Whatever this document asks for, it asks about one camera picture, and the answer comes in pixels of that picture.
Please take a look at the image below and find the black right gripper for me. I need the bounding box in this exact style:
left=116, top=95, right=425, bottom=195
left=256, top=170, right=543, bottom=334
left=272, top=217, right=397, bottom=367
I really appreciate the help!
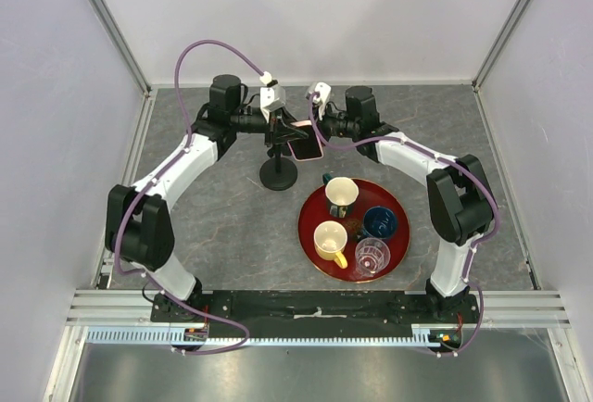
left=304, top=100, right=359, bottom=148

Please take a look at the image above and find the pink smartphone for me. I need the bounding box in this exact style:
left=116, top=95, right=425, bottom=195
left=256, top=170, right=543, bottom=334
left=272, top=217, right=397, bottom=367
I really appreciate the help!
left=288, top=120, right=323, bottom=161

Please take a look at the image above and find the black phone stand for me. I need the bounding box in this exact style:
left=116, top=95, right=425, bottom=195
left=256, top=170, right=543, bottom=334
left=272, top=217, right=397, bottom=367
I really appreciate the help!
left=259, top=144, right=298, bottom=191

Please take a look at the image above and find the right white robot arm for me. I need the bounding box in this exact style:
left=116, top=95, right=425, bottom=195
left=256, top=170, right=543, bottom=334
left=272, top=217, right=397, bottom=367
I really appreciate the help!
left=307, top=82, right=500, bottom=322

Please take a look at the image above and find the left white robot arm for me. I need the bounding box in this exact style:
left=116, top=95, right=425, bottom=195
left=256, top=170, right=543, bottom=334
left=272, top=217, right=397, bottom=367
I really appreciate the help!
left=105, top=74, right=305, bottom=321

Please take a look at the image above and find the green mug white inside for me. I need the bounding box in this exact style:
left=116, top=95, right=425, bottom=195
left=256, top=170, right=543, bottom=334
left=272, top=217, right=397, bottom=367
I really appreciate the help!
left=322, top=173, right=360, bottom=219

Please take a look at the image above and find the blue mug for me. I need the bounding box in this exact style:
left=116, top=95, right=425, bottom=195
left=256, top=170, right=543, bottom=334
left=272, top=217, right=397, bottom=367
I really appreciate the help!
left=361, top=206, right=398, bottom=241

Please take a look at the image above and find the yellow mug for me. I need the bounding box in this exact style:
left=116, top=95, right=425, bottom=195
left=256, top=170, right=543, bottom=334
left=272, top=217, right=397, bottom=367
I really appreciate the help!
left=313, top=220, right=348, bottom=270

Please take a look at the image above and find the red round tray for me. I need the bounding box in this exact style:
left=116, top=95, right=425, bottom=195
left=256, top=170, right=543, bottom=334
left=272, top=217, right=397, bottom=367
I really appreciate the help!
left=297, top=179, right=410, bottom=283

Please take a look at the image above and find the clear glass tumbler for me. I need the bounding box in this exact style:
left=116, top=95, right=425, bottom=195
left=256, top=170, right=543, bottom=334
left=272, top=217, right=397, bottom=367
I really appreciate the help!
left=355, top=238, right=391, bottom=278

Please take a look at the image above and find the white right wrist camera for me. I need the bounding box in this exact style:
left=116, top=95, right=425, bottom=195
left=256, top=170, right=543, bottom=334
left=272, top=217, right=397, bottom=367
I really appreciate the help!
left=306, top=82, right=332, bottom=119

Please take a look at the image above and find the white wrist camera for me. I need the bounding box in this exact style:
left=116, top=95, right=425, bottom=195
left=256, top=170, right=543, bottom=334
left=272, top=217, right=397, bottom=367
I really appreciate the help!
left=306, top=82, right=332, bottom=119
left=259, top=71, right=286, bottom=122

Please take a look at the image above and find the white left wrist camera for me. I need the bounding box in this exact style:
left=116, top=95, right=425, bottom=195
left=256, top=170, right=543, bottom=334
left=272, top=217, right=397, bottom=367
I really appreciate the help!
left=259, top=71, right=286, bottom=122

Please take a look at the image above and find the aluminium frame rail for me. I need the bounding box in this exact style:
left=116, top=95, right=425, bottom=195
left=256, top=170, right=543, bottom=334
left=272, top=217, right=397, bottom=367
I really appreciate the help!
left=64, top=0, right=154, bottom=93

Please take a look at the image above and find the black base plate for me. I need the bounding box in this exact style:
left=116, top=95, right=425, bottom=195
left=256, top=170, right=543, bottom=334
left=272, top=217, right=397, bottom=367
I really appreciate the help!
left=150, top=288, right=478, bottom=343

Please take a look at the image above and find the blue slotted cable duct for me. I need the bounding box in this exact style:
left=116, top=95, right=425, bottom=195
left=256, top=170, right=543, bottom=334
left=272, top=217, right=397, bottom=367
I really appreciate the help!
left=86, top=327, right=461, bottom=347

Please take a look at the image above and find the right aluminium frame post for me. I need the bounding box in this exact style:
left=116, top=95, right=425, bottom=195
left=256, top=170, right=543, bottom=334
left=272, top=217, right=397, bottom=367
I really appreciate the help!
left=472, top=0, right=533, bottom=93

